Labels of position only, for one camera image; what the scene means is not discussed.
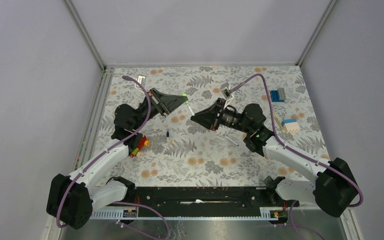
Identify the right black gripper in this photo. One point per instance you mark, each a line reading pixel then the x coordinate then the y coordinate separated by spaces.
pixel 209 116

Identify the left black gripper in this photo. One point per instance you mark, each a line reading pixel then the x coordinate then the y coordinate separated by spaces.
pixel 166 103

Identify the white pen green tip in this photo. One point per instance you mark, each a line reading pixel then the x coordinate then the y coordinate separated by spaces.
pixel 189 108

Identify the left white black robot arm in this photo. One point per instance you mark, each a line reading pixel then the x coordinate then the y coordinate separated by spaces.
pixel 73 198

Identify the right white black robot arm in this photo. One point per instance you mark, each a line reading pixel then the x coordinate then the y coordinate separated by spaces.
pixel 329 184

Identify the blue capped white pen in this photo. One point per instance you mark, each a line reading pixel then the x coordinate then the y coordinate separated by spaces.
pixel 168 138

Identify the floral patterned table mat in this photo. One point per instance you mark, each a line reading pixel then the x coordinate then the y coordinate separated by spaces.
pixel 200 157

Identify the red yellow green toy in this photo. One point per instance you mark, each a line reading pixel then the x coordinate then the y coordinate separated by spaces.
pixel 136 146

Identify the blue grey toy blocks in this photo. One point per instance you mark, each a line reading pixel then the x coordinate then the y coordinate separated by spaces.
pixel 278 95

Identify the blue white eraser block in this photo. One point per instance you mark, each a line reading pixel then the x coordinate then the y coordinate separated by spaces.
pixel 290 125

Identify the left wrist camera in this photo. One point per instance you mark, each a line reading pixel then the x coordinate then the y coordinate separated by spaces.
pixel 141 79

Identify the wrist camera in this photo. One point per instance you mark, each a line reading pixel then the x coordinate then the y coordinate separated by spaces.
pixel 141 79
pixel 227 93

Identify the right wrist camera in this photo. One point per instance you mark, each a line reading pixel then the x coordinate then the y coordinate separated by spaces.
pixel 227 93

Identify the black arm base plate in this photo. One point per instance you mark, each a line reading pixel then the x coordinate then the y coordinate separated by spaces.
pixel 207 202

